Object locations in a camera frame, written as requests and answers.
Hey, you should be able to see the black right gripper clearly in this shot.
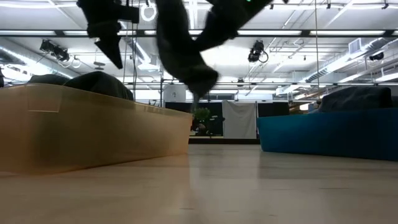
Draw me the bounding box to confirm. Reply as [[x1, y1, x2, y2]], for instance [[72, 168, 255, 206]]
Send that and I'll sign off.
[[195, 12, 241, 52]]

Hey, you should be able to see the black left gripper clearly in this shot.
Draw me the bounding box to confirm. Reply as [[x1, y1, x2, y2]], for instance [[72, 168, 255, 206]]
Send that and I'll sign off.
[[76, 0, 140, 70]]

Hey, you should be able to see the translucent tan plastic bin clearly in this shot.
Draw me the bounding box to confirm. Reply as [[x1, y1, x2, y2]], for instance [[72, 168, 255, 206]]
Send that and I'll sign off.
[[0, 82, 193, 175]]

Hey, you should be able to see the green potted plant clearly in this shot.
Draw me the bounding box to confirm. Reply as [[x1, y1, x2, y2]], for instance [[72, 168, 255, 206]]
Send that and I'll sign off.
[[192, 106, 213, 126]]

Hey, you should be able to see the black partition panel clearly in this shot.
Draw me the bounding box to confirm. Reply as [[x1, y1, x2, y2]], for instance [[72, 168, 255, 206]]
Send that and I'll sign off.
[[257, 101, 290, 118], [164, 101, 223, 137]]

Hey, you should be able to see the white hanging cloth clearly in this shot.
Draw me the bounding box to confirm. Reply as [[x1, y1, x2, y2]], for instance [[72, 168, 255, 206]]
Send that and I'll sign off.
[[221, 100, 257, 139]]

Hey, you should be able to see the long ceiling light bar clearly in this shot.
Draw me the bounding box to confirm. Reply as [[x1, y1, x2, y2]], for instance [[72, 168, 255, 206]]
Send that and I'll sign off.
[[0, 29, 398, 38]]

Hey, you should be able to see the teal plastic bin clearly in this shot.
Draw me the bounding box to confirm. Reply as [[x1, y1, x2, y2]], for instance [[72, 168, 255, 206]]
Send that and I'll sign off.
[[256, 107, 398, 162]]

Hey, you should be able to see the dark blue cap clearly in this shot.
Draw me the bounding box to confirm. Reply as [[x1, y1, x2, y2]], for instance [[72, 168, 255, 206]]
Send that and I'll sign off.
[[317, 86, 394, 113]]

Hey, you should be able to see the black ceiling-mounted camera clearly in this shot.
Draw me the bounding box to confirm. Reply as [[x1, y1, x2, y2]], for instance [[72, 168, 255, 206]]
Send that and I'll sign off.
[[247, 39, 269, 63], [39, 39, 71, 62], [368, 51, 385, 62]]

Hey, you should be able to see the white hanging ring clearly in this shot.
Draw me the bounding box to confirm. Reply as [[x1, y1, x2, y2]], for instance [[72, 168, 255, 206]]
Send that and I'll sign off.
[[139, 2, 158, 22]]

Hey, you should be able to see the thin hanging cable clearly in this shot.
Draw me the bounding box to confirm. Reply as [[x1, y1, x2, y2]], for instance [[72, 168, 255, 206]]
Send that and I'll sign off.
[[314, 0, 321, 100]]

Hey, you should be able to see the silver ventilation duct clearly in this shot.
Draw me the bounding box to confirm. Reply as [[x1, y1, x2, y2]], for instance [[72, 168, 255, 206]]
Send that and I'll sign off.
[[303, 37, 398, 84]]

